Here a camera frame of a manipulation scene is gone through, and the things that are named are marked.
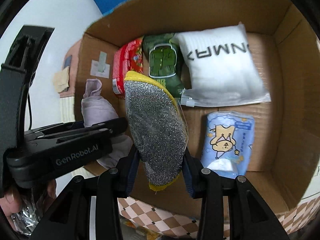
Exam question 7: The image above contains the lilac knotted cloth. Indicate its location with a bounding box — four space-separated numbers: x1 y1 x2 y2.
81 79 133 170

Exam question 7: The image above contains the silver yellow scrub sponge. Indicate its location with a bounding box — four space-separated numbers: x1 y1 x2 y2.
124 71 188 192

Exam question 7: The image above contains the person's hand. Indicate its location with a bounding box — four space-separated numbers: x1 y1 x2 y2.
1 179 56 231

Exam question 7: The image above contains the beige folded cloth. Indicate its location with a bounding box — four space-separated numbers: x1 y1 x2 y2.
53 66 70 93

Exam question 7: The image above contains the blue cartoon tissue pack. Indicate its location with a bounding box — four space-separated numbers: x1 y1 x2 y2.
201 111 255 179

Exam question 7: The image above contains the red snack packet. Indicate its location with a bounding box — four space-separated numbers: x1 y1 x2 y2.
112 37 143 98

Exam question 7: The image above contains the green snack packet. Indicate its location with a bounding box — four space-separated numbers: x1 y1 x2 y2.
143 33 185 99

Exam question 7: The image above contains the brown cardboard box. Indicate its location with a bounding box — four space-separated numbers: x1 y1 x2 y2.
75 0 319 214

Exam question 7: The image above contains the white packaged towel pillow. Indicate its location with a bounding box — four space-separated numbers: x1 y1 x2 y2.
171 23 271 107

